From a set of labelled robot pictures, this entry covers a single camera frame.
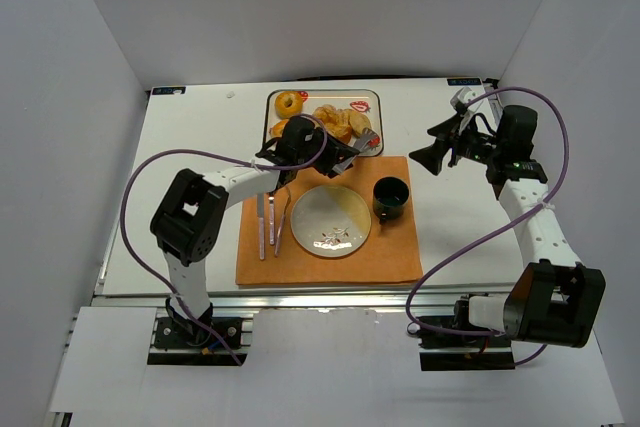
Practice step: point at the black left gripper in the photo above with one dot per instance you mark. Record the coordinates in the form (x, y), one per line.
(333, 158)

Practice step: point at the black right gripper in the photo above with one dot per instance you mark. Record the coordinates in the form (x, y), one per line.
(452, 143)

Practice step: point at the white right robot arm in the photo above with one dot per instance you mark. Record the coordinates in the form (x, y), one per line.
(556, 299)

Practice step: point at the metal serving tongs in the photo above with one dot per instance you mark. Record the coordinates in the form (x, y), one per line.
(367, 142)

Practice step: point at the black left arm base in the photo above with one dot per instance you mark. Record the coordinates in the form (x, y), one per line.
(172, 345)

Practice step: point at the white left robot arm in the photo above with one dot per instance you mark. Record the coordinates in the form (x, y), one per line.
(187, 223)

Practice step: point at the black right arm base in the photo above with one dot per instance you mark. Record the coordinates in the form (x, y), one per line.
(440, 352)

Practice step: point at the strawberry print white tray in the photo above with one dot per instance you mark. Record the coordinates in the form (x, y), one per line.
(361, 101)

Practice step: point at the sugar crusted round bread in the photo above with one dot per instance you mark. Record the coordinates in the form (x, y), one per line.
(336, 122)

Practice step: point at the oblong golden bread roll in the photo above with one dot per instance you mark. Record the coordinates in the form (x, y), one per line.
(358, 122)

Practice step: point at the cream ceramic plate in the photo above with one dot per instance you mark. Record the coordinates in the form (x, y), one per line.
(331, 221)

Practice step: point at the pink handled spoon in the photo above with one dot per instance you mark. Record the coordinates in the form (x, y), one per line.
(271, 219)

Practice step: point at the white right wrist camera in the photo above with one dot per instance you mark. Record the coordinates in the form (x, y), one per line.
(462, 98)

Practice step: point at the far glazed bagel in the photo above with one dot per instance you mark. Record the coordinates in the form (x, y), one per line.
(288, 104)

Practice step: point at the near glazed bagel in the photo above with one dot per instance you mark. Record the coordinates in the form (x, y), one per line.
(276, 131)

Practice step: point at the orange cloth placemat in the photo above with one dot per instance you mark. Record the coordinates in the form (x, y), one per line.
(390, 255)

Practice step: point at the dark green mug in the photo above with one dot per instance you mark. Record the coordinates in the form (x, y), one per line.
(390, 196)

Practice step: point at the pink handled knife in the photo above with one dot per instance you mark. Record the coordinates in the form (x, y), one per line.
(261, 225)

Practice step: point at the glazed bagel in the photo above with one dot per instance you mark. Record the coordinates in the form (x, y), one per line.
(276, 131)
(288, 104)

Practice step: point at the pink handled fork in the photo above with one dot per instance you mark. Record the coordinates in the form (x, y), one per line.
(280, 230)

